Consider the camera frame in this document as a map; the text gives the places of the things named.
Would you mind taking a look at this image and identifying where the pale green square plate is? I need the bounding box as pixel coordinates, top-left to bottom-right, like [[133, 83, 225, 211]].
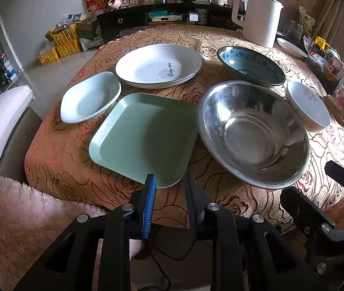
[[89, 93, 198, 188]]

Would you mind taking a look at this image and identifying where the small white oval dish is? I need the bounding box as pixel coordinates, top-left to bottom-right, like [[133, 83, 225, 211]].
[[60, 72, 121, 123]]

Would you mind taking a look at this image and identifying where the blue patterned ceramic bowl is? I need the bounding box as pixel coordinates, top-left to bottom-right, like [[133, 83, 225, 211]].
[[217, 46, 286, 87]]

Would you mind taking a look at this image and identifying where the large stainless steel bowl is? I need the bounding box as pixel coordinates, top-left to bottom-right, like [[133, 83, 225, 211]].
[[197, 81, 310, 190]]

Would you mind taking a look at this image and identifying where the pink fluffy blanket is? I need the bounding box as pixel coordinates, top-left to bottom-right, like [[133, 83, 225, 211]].
[[0, 177, 142, 291]]

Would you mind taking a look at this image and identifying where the small white floral bowl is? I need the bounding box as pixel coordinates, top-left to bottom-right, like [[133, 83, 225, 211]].
[[285, 81, 331, 132]]

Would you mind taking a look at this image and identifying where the large white round plate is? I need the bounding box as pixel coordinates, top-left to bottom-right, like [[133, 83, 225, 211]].
[[115, 43, 203, 89]]

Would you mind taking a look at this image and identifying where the white cushioned chair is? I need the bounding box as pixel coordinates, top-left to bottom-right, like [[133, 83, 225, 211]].
[[0, 85, 42, 183]]

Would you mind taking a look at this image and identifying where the yellow plastic crate lower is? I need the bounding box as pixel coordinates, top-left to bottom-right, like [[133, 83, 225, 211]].
[[38, 38, 82, 66]]

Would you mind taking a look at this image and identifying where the yellow plastic crate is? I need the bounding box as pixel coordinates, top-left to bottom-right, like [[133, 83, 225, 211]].
[[52, 24, 78, 46], [38, 38, 82, 66]]

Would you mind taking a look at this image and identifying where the black TV cabinet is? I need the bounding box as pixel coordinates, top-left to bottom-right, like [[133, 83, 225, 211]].
[[97, 2, 242, 43]]

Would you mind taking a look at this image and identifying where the white rice cooker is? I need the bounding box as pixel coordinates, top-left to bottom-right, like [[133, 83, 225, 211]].
[[231, 0, 283, 48]]

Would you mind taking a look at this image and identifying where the pink round ornament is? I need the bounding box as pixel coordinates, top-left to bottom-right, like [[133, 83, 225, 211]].
[[108, 0, 122, 9]]

